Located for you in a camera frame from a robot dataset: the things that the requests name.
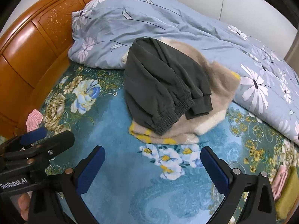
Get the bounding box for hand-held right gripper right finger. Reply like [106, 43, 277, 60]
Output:
[200, 146, 277, 224]

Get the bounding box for wooden headboard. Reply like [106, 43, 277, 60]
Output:
[0, 0, 133, 140]

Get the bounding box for blue floral quilt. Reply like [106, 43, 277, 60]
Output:
[68, 0, 299, 146]

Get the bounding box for beige and yellow fleece garment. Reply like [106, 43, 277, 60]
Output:
[121, 37, 241, 144]

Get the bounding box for olive yellow garment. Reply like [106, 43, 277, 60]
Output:
[276, 166, 299, 220]

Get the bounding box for dark grey pants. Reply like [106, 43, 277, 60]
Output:
[124, 37, 213, 136]

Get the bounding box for blue floral bed blanket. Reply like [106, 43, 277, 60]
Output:
[38, 61, 299, 224]

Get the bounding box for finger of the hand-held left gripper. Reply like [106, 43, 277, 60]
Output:
[0, 127, 47, 155]
[3, 130, 75, 167]

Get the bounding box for pink checked cloth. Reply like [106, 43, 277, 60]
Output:
[26, 109, 44, 131]

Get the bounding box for pink folded garment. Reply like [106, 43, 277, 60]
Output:
[271, 164, 289, 200]

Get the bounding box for person's left hand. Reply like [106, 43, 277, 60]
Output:
[18, 191, 33, 221]

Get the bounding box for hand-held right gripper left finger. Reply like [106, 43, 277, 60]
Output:
[28, 145, 105, 224]

